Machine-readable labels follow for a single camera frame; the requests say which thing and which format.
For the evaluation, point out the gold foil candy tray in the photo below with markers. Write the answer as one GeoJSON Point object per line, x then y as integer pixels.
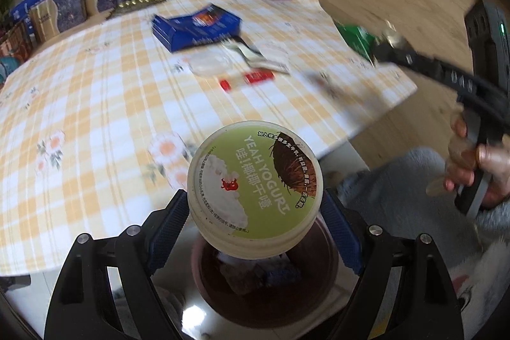
{"type": "Point", "coordinates": [139, 3]}

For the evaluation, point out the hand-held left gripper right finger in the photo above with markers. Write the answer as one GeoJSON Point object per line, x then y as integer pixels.
{"type": "Point", "coordinates": [342, 240]}

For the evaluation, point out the person's right forearm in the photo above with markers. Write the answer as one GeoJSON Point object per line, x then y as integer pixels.
{"type": "Point", "coordinates": [498, 220]}

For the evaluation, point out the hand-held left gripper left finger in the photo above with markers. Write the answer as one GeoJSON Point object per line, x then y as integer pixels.
{"type": "Point", "coordinates": [167, 236]}

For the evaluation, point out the person's right leg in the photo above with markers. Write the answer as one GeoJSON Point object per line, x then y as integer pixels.
{"type": "Point", "coordinates": [398, 184]}

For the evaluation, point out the maroon plastic bin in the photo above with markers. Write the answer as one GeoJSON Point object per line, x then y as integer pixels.
{"type": "Point", "coordinates": [310, 284]}

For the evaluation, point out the person's right hand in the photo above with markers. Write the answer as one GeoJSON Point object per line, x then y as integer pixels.
{"type": "Point", "coordinates": [496, 164]}

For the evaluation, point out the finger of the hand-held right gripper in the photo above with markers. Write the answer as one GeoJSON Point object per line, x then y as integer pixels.
{"type": "Point", "coordinates": [430, 67]}

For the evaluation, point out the blue cardboard box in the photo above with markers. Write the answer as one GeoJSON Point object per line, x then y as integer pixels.
{"type": "Point", "coordinates": [187, 33]}

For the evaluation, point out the green packet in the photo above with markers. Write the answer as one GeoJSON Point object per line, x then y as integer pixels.
{"type": "Point", "coordinates": [354, 39]}

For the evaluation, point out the clear plastic lid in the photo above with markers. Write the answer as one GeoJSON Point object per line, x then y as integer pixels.
{"type": "Point", "coordinates": [209, 63]}

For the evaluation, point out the tiny red wrapper piece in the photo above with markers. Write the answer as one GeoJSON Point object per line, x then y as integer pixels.
{"type": "Point", "coordinates": [226, 84]}

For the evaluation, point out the yogurt cup green lid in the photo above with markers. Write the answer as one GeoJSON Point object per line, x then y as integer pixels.
{"type": "Point", "coordinates": [255, 184]}

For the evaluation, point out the red small wrapper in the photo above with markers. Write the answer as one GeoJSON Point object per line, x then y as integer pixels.
{"type": "Point", "coordinates": [259, 77]}

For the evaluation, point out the yellow plaid floral tablecloth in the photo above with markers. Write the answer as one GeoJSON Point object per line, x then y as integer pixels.
{"type": "Point", "coordinates": [99, 105]}

